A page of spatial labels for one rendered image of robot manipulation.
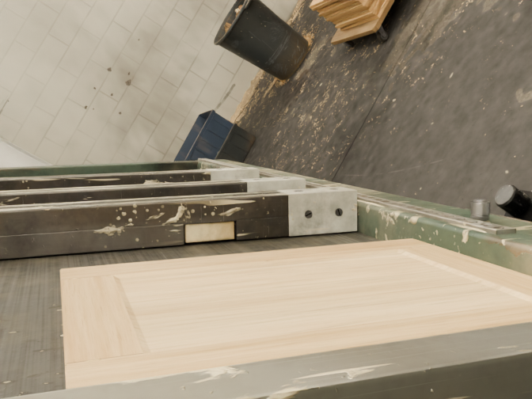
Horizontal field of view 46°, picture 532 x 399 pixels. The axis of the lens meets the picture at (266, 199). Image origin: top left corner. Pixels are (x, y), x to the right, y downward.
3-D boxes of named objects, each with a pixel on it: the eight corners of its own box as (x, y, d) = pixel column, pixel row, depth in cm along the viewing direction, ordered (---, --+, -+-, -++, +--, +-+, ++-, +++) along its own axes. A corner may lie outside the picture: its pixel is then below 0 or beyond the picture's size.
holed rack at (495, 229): (516, 233, 76) (516, 228, 76) (495, 234, 75) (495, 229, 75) (205, 159, 231) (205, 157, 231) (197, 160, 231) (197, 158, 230)
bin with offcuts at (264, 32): (322, 30, 498) (256, -18, 477) (291, 85, 495) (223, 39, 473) (298, 39, 547) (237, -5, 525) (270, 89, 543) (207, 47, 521)
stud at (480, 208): (492, 222, 85) (493, 200, 85) (477, 222, 84) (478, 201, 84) (481, 218, 87) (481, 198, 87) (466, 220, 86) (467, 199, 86)
